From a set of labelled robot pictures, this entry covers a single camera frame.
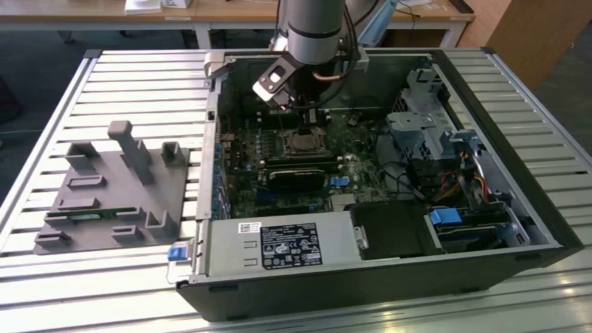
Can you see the black plastic shroud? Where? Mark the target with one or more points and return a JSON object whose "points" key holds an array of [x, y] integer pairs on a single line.
{"points": [[394, 229]]}

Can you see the small CPU plate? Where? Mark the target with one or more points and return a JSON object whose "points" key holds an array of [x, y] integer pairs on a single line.
{"points": [[306, 143]]}

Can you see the CPU socket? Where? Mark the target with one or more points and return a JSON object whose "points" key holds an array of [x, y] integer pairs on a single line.
{"points": [[287, 148]]}

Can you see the black open PC case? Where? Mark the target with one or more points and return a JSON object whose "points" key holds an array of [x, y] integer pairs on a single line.
{"points": [[370, 295]]}

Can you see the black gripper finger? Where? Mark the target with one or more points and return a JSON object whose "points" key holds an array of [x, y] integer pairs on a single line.
{"points": [[311, 118]]}

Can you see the black graphics card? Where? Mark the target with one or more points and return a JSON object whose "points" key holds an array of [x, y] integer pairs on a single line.
{"points": [[296, 180]]}

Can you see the green RAM stick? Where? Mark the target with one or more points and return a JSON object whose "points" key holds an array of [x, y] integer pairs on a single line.
{"points": [[108, 212]]}

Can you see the wooden desk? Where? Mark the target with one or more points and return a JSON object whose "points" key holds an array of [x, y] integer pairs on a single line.
{"points": [[222, 15]]}

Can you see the white box with dark label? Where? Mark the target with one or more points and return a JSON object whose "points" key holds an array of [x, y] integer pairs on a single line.
{"points": [[178, 3]]}

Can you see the blue plastic latch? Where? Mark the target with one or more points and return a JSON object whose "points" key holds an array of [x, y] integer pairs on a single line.
{"points": [[178, 253]]}

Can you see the green motherboard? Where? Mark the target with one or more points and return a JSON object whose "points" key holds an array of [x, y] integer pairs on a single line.
{"points": [[366, 173]]}

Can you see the blue board connector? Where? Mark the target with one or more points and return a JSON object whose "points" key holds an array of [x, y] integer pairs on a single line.
{"points": [[339, 182]]}

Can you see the wooden cabinet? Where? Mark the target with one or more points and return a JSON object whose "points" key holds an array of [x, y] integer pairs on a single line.
{"points": [[532, 34]]}

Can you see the blue disk carrier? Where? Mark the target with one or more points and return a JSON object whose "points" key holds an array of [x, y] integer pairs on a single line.
{"points": [[444, 216]]}

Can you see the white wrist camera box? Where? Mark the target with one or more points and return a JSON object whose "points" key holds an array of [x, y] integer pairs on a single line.
{"points": [[272, 81]]}

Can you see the black RAM slot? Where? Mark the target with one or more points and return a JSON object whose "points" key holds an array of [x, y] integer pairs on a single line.
{"points": [[300, 160], [300, 166]]}

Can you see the silver metal drive cage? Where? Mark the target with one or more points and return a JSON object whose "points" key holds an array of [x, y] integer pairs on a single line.
{"points": [[407, 121]]}

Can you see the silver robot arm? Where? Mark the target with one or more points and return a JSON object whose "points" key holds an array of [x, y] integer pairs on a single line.
{"points": [[315, 34]]}

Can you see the silver power supply unit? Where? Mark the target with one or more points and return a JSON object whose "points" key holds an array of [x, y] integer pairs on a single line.
{"points": [[222, 249]]}

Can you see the silver chipset heat sink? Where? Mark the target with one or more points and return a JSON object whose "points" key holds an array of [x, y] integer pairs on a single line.
{"points": [[346, 201]]}

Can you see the grey parts rack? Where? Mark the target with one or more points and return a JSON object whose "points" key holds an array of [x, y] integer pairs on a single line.
{"points": [[115, 194]]}

